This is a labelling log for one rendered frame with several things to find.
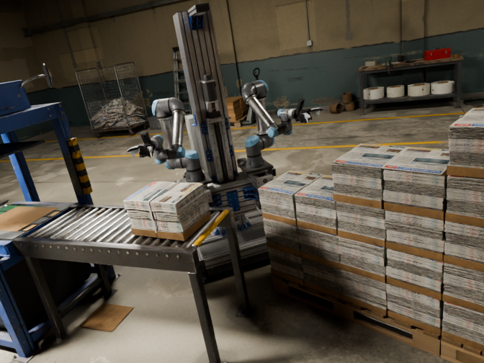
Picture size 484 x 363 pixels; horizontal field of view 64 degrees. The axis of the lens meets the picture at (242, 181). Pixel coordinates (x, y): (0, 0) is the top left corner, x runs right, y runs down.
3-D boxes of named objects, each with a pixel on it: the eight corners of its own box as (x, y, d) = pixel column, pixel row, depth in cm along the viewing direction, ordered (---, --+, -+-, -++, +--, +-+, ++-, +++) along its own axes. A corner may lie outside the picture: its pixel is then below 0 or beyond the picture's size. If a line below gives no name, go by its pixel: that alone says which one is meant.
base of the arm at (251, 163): (243, 165, 315) (242, 153, 312) (261, 160, 319) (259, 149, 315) (249, 169, 302) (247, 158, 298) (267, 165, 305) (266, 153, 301)
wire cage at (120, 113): (150, 128, 1008) (135, 60, 950) (132, 137, 938) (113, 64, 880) (114, 131, 1055) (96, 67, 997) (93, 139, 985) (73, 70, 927)
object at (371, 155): (361, 144, 237) (361, 142, 237) (408, 148, 218) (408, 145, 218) (330, 163, 213) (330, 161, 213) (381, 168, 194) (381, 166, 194)
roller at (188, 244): (222, 216, 244) (221, 209, 242) (186, 256, 204) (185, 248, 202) (215, 216, 246) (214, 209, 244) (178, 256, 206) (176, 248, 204)
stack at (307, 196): (301, 264, 313) (290, 168, 285) (461, 316, 235) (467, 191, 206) (272, 290, 287) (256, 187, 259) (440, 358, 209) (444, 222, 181)
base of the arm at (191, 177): (184, 178, 305) (182, 167, 301) (203, 174, 308) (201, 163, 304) (187, 184, 291) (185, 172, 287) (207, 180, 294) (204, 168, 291)
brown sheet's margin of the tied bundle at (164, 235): (211, 217, 232) (209, 210, 230) (184, 240, 208) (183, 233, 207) (189, 215, 239) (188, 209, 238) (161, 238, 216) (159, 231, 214)
